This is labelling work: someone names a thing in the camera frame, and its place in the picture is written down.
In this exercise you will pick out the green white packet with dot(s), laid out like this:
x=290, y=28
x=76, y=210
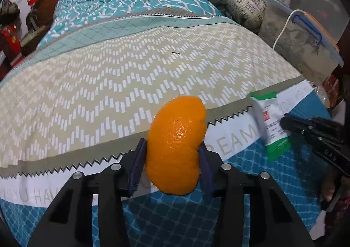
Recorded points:
x=269, y=124

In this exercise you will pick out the clear storage box blue latch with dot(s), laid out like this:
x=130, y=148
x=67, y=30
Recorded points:
x=300, y=39

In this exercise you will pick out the beige blue patterned bed mat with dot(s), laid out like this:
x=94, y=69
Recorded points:
x=95, y=77

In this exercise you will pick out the orange soft toy fruit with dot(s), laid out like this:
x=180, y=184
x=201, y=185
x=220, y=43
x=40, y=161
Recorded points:
x=176, y=148

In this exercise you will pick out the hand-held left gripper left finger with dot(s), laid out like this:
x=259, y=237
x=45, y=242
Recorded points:
x=136, y=170

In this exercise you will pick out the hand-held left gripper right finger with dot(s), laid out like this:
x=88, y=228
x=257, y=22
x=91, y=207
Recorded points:
x=205, y=170

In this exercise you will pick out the person's right hand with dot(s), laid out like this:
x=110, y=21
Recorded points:
x=328, y=186

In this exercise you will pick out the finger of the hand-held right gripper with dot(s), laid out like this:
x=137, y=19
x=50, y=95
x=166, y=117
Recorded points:
x=300, y=119
x=292, y=127

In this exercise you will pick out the red gift bag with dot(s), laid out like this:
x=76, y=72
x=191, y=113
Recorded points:
x=11, y=39

